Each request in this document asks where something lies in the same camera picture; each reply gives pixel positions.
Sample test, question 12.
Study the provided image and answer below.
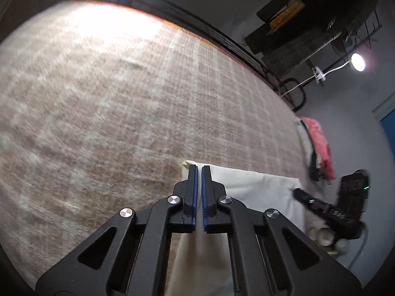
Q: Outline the white lamp cable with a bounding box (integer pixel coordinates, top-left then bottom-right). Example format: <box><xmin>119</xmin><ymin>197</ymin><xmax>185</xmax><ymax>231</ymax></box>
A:
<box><xmin>278</xmin><ymin>78</ymin><xmax>317</xmax><ymax>97</ymax></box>

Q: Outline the black metal clothes rack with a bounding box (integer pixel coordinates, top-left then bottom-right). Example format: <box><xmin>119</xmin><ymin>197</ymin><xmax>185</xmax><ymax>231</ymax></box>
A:
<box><xmin>96</xmin><ymin>0</ymin><xmax>383</xmax><ymax>113</ymax></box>

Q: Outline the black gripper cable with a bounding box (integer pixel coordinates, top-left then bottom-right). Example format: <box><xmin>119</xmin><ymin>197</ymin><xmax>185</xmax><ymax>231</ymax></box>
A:
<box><xmin>348</xmin><ymin>223</ymin><xmax>369</xmax><ymax>270</ymax></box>

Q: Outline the pile of folded clothes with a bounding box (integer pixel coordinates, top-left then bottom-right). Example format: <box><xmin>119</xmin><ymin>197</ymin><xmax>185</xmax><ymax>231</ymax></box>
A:
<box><xmin>301</xmin><ymin>116</ymin><xmax>336</xmax><ymax>181</ymax></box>

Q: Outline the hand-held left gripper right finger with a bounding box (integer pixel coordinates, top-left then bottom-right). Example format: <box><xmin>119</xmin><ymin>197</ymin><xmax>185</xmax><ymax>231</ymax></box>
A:
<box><xmin>201</xmin><ymin>166</ymin><xmax>361</xmax><ymax>296</ymax></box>

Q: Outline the white camisole top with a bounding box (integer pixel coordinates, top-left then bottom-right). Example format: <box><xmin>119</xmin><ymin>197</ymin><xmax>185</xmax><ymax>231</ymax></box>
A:
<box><xmin>168</xmin><ymin>160</ymin><xmax>306</xmax><ymax>296</ymax></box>

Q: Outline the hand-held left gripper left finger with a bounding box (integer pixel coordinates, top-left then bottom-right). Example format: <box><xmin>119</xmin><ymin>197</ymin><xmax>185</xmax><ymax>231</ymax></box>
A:
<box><xmin>35</xmin><ymin>164</ymin><xmax>198</xmax><ymax>296</ymax></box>

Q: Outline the dark folded garment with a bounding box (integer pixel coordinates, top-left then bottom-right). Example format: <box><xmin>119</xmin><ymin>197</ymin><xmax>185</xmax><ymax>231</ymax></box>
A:
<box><xmin>309</xmin><ymin>151</ymin><xmax>324</xmax><ymax>182</ymax></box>

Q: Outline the person's right hand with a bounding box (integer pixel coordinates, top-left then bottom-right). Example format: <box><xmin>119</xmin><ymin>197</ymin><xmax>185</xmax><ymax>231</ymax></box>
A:
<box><xmin>309</xmin><ymin>226</ymin><xmax>349</xmax><ymax>255</ymax></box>

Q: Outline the blue window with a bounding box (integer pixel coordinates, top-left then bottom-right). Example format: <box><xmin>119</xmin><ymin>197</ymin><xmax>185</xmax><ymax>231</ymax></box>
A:
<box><xmin>372</xmin><ymin>92</ymin><xmax>395</xmax><ymax>161</ymax></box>

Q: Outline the beige plaid blanket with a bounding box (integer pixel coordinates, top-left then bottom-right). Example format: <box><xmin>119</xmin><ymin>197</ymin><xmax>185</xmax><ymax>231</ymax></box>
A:
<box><xmin>0</xmin><ymin>0</ymin><xmax>312</xmax><ymax>287</ymax></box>

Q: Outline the white folded garment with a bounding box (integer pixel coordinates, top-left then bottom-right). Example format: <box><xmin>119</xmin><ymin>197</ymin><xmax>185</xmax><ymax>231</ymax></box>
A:
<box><xmin>295</xmin><ymin>120</ymin><xmax>314</xmax><ymax>161</ymax></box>

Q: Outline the black garment with yellow print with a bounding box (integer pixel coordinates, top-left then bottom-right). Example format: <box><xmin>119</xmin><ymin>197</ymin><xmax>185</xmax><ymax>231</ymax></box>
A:
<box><xmin>245</xmin><ymin>0</ymin><xmax>306</xmax><ymax>54</ymax></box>

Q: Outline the white clip lamp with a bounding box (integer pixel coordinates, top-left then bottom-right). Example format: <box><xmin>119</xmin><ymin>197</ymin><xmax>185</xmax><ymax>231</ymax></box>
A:
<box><xmin>312</xmin><ymin>52</ymin><xmax>367</xmax><ymax>84</ymax></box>

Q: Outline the grey plaid coat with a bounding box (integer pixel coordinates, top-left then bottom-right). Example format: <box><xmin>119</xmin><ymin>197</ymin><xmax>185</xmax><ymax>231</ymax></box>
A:
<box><xmin>262</xmin><ymin>0</ymin><xmax>378</xmax><ymax>77</ymax></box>

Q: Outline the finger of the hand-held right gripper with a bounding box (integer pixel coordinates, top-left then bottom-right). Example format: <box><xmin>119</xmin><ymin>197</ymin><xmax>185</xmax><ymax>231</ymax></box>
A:
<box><xmin>292</xmin><ymin>187</ymin><xmax>334</xmax><ymax>219</ymax></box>

